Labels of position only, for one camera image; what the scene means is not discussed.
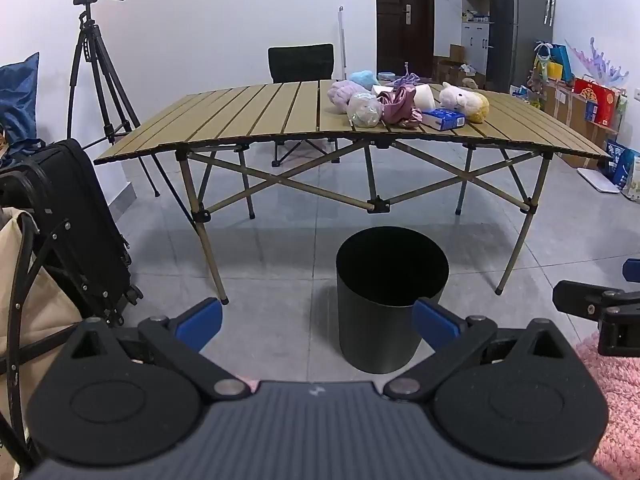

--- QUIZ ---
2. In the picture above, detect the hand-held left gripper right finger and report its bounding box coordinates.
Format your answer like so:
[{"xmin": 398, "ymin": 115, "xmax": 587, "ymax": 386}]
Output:
[{"xmin": 382, "ymin": 297, "xmax": 577, "ymax": 403}]

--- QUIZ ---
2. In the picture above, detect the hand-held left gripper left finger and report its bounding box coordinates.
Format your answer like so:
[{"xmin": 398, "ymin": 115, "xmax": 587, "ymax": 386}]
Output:
[{"xmin": 64, "ymin": 297, "xmax": 251, "ymax": 402}]

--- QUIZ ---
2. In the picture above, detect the black round bin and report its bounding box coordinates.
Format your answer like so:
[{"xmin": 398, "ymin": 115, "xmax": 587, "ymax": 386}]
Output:
[{"xmin": 336, "ymin": 226, "xmax": 450, "ymax": 374}]

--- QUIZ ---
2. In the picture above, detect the pink satin cloth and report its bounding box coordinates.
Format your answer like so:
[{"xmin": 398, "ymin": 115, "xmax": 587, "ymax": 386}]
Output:
[{"xmin": 377, "ymin": 85, "xmax": 426, "ymax": 129}]

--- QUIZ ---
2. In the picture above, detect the yellow and white plush toy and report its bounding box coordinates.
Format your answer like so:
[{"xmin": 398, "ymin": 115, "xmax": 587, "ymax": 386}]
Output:
[{"xmin": 439, "ymin": 82, "xmax": 490, "ymax": 123}]

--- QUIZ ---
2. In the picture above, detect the purple knitted drawstring pouch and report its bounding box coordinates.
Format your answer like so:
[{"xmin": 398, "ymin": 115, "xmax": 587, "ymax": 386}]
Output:
[{"xmin": 385, "ymin": 62, "xmax": 421, "ymax": 89}]

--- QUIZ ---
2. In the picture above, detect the light blue plush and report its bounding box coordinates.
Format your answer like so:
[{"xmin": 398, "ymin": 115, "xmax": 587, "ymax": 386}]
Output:
[{"xmin": 348, "ymin": 71, "xmax": 379, "ymax": 92}]

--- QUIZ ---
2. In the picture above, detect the pink fluffy rug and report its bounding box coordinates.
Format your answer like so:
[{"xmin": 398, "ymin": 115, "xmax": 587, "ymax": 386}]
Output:
[{"xmin": 575, "ymin": 332, "xmax": 640, "ymax": 480}]

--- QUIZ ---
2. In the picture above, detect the white floor scale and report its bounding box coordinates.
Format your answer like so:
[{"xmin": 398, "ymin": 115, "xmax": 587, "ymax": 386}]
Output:
[{"xmin": 577, "ymin": 167, "xmax": 621, "ymax": 194}]

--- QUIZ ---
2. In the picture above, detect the blue printed bag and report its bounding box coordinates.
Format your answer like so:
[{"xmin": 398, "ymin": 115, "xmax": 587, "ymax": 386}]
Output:
[{"xmin": 607, "ymin": 140, "xmax": 640, "ymax": 191}]

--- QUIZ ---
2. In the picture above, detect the black suitcase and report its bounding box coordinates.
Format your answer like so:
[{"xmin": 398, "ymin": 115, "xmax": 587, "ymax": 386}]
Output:
[{"xmin": 0, "ymin": 139, "xmax": 143, "ymax": 328}]

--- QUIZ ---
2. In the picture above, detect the red gift box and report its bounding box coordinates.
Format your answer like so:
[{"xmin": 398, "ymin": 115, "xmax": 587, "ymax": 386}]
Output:
[{"xmin": 574, "ymin": 77, "xmax": 620, "ymax": 126}]

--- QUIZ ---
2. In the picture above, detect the large taped cardboard box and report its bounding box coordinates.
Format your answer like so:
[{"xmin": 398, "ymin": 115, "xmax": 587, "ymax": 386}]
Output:
[{"xmin": 542, "ymin": 80, "xmax": 621, "ymax": 168}]

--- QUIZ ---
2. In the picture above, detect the blue tissue pack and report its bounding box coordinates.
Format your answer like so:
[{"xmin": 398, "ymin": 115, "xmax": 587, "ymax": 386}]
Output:
[{"xmin": 421, "ymin": 108, "xmax": 467, "ymax": 132}]

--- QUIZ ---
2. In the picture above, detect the tan slatted folding table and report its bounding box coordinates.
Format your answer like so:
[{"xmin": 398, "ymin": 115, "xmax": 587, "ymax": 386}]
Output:
[{"xmin": 94, "ymin": 80, "xmax": 613, "ymax": 306}]

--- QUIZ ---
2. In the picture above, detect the blue gift bag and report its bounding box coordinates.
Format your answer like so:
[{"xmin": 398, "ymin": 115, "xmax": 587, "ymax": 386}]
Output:
[{"xmin": 535, "ymin": 42, "xmax": 574, "ymax": 83}]

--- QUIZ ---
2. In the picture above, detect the clear plastic bag ball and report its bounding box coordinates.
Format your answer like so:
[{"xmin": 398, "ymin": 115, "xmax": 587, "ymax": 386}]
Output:
[{"xmin": 346, "ymin": 91, "xmax": 383, "ymax": 128}]

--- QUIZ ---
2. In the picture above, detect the lilac fluffy cloth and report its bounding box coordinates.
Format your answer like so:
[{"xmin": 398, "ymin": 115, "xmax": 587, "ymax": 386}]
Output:
[{"xmin": 327, "ymin": 80, "xmax": 371, "ymax": 115}]

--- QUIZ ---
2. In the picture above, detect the pile of small cardboard boxes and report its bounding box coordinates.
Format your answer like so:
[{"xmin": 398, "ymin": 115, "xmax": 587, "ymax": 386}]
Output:
[{"xmin": 432, "ymin": 44, "xmax": 488, "ymax": 88}]

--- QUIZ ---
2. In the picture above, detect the grey fridge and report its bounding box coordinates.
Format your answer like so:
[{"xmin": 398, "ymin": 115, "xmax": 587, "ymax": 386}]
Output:
[{"xmin": 487, "ymin": 0, "xmax": 553, "ymax": 93}]

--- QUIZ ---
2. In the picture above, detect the black folding chair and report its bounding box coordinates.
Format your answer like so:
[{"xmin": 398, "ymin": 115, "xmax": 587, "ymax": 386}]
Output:
[{"xmin": 267, "ymin": 44, "xmax": 342, "ymax": 168}]

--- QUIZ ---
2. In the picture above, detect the white cabinet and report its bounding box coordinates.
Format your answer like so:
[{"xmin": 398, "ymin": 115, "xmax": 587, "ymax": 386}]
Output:
[{"xmin": 460, "ymin": 0, "xmax": 493, "ymax": 75}]

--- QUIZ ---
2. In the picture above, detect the blue pillow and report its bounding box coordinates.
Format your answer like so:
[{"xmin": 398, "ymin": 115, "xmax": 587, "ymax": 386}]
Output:
[{"xmin": 0, "ymin": 52, "xmax": 41, "ymax": 162}]

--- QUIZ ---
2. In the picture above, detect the white mop stick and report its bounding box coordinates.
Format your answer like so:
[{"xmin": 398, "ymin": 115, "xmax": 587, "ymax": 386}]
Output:
[{"xmin": 338, "ymin": 6, "xmax": 349, "ymax": 81}]

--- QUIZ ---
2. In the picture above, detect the dark brown door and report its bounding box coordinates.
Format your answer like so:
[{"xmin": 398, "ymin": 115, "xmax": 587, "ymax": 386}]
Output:
[{"xmin": 375, "ymin": 0, "xmax": 435, "ymax": 78}]

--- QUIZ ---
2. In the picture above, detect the black tripod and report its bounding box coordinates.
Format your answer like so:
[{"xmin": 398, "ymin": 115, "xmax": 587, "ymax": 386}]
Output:
[{"xmin": 66, "ymin": 0, "xmax": 197, "ymax": 226}]

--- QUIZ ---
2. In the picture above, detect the beige bag with black frame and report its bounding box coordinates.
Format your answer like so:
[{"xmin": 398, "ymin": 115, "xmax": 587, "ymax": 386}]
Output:
[{"xmin": 0, "ymin": 205, "xmax": 86, "ymax": 467}]

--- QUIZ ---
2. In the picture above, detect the purple wall decoration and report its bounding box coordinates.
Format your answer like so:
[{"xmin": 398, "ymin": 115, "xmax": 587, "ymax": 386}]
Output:
[{"xmin": 565, "ymin": 37, "xmax": 631, "ymax": 86}]

